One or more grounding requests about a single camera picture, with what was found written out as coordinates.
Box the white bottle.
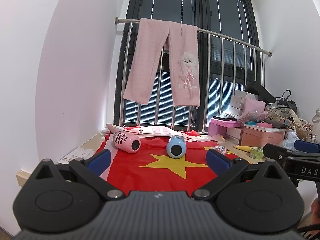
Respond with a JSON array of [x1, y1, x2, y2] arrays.
[[312, 108, 320, 137]]

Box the person's right hand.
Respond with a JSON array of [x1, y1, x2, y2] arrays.
[[311, 198, 320, 225]]

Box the yellow paper cone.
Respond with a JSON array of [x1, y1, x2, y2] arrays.
[[233, 145, 253, 153]]

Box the folded white pink cloth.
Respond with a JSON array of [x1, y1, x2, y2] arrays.
[[103, 124, 225, 142]]

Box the patterned tote bag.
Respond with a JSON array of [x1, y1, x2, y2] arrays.
[[266, 105, 313, 139]]

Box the red flag with yellow stars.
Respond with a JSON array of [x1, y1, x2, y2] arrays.
[[94, 127, 251, 197]]

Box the clear plastic cartoon cup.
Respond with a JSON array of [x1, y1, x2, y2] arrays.
[[213, 145, 228, 155]]

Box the green tape roll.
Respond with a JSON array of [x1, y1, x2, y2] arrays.
[[249, 147, 264, 160]]

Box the pink stool shelf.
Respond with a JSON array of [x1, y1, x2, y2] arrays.
[[208, 118, 240, 136]]

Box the black framed window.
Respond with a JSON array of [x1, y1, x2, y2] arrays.
[[113, 0, 261, 132]]

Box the light blue cartoon cup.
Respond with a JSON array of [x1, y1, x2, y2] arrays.
[[167, 135, 187, 159]]

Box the pink pants with doll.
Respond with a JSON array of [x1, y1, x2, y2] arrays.
[[123, 18, 201, 107]]

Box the steel window guard railing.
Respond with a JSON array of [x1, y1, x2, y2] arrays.
[[115, 18, 272, 126]]

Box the pink storage box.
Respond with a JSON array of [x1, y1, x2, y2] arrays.
[[240, 124, 285, 147]]

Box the black flat device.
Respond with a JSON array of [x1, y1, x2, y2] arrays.
[[213, 115, 236, 121]]

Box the white cardboard boxes stack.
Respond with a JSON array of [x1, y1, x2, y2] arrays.
[[229, 89, 258, 116]]

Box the pink plastic bag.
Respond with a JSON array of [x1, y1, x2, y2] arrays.
[[240, 98, 268, 122]]

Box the white power strip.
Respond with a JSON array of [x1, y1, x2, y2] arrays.
[[57, 147, 94, 165]]

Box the pink cup with black text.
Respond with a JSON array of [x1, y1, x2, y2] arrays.
[[113, 131, 141, 154]]

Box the black box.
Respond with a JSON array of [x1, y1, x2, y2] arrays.
[[245, 81, 276, 103]]

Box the black handbag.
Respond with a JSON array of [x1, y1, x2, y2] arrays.
[[276, 89, 297, 113]]

